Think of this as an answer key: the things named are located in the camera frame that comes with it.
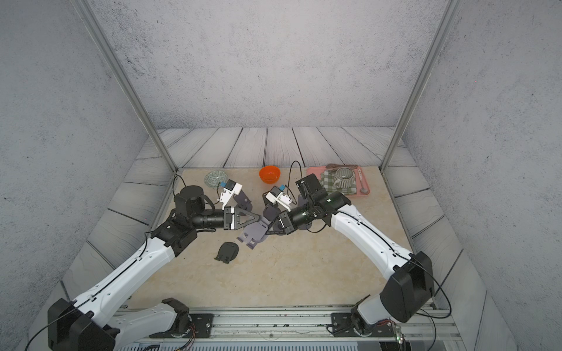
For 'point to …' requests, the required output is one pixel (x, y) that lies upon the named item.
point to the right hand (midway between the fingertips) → (268, 234)
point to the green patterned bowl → (214, 178)
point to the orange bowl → (270, 174)
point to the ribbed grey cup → (345, 177)
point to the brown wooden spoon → (334, 166)
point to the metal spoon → (363, 191)
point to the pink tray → (317, 170)
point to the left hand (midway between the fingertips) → (259, 222)
